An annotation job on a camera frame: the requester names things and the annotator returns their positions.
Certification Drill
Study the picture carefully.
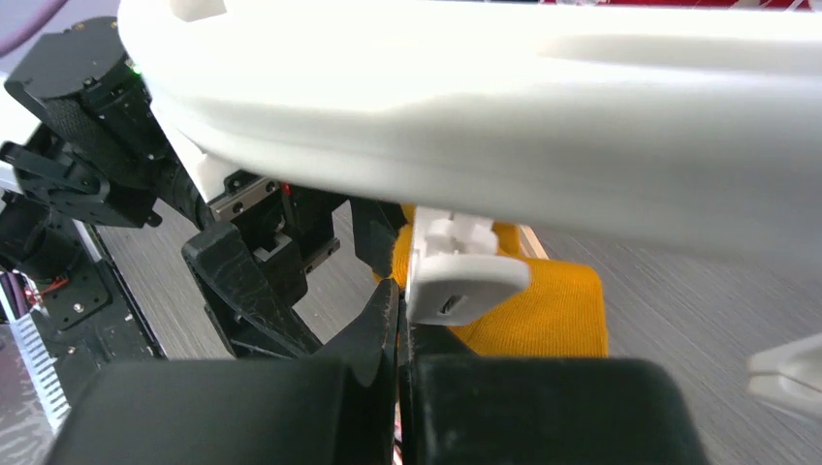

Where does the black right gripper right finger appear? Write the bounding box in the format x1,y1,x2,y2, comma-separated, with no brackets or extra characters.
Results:
398,324,707,464

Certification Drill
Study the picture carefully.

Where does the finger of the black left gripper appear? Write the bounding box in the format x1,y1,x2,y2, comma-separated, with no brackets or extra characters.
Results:
181,222,322,358
349,197,407,279

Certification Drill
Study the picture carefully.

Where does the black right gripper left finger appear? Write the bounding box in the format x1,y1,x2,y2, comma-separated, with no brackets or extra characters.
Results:
46,280,398,464

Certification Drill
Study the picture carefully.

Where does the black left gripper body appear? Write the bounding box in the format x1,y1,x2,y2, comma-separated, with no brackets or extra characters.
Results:
207,172,345,306

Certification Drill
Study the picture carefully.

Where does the yellow sock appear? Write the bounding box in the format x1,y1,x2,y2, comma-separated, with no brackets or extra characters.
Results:
385,203,609,358

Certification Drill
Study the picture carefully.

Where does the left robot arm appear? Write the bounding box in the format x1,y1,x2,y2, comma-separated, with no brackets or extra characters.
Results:
1,16,405,364

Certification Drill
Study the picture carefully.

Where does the white clip sock hanger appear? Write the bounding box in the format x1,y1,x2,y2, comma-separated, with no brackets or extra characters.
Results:
117,1,821,267

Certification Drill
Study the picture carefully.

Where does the wooden clothes rack frame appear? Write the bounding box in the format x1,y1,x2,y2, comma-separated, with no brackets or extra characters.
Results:
518,225,549,260

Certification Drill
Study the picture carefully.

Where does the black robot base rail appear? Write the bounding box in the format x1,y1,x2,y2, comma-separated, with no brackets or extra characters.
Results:
1,216,165,431

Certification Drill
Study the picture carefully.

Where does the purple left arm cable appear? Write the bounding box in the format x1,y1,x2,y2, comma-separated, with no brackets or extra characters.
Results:
0,0,69,59

